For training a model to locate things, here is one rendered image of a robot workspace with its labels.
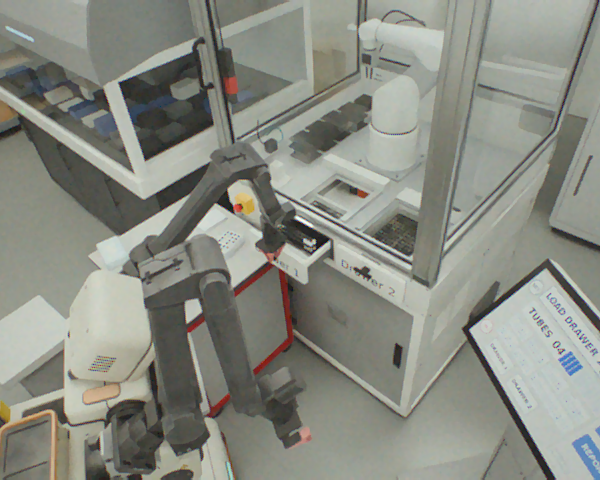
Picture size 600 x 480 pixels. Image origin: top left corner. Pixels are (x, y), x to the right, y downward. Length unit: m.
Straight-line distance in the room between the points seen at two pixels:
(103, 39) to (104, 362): 1.31
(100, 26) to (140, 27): 0.16
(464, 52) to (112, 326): 0.92
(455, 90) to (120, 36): 1.32
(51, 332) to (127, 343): 0.96
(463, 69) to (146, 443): 1.01
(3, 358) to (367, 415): 1.52
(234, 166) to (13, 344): 1.19
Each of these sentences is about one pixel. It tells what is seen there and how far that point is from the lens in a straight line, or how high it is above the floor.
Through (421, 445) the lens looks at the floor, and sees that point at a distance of 2.31.
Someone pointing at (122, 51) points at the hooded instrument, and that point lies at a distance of 2.05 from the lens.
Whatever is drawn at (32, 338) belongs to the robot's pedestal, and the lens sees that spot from 1.97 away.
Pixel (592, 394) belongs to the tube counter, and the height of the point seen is 1.11.
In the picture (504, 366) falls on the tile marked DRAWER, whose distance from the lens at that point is 1.36.
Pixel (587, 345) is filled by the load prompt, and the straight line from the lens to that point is 1.28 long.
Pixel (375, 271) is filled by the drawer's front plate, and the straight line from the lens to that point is 1.63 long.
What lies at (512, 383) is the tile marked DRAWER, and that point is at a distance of 1.34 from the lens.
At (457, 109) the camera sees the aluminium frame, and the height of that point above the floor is 1.56.
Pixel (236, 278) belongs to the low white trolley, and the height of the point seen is 0.76.
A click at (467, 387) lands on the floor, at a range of 2.49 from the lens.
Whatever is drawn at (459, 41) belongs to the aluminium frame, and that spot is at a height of 1.72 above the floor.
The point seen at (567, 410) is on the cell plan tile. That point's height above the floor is 1.06.
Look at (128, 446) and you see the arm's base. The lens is 1.04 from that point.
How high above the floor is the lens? 2.10
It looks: 43 degrees down
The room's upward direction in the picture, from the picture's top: 5 degrees counter-clockwise
